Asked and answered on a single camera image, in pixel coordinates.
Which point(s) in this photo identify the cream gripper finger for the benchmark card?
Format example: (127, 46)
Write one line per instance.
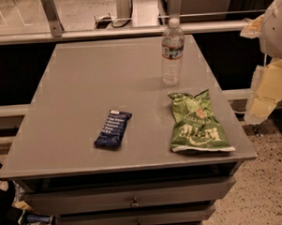
(266, 89)
(252, 28)

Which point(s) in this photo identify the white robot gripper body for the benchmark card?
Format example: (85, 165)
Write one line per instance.
(275, 33)

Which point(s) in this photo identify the green jalapeno chip bag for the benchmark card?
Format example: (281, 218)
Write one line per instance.
(196, 127)

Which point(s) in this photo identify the black bag on floor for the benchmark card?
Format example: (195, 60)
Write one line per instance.
(9, 215)

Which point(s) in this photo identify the clear plastic water bottle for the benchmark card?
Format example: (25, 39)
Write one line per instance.
(172, 45)

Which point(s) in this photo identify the grey drawer cabinet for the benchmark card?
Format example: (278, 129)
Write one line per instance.
(54, 149)

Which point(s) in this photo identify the blue snack bar wrapper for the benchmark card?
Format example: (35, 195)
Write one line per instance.
(112, 133)

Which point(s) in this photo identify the lower grey drawer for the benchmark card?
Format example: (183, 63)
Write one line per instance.
(156, 216)

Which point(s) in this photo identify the grey drawer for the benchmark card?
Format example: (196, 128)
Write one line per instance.
(156, 216)
(129, 197)

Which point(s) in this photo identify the upper grey drawer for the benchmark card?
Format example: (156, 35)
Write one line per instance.
(129, 197)

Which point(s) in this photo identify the metal railing frame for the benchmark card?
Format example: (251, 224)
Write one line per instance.
(38, 21)

